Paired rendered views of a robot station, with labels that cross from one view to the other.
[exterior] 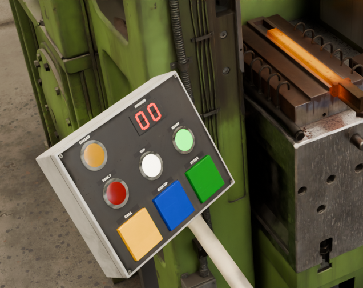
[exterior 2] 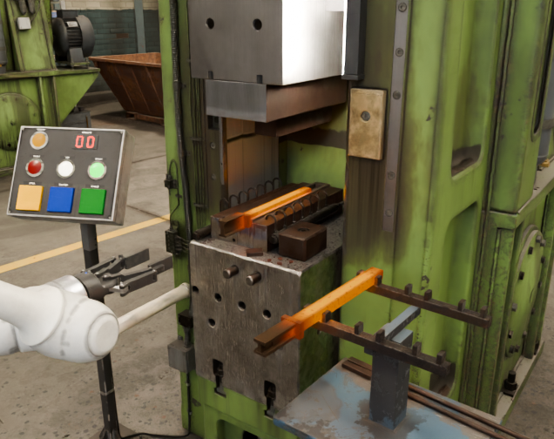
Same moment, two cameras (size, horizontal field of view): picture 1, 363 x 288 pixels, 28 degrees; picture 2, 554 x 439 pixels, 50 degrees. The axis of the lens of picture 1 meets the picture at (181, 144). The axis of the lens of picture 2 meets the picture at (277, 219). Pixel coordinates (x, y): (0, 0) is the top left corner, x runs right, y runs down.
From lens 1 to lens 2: 188 cm
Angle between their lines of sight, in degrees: 51
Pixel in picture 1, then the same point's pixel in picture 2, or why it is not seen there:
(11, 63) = not seen: hidden behind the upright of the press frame
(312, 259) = (207, 371)
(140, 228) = (30, 193)
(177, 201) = (63, 198)
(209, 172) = (96, 199)
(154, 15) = (170, 106)
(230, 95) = (216, 200)
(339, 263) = (232, 400)
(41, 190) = not seen: hidden behind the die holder
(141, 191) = (49, 178)
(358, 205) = (243, 347)
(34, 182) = not seen: hidden behind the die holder
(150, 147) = (73, 158)
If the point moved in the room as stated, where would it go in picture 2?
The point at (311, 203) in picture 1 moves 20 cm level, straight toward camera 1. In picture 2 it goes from (203, 308) to (134, 321)
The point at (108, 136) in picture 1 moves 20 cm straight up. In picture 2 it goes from (54, 137) to (45, 69)
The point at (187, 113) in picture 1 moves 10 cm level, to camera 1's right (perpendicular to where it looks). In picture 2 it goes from (112, 158) to (124, 165)
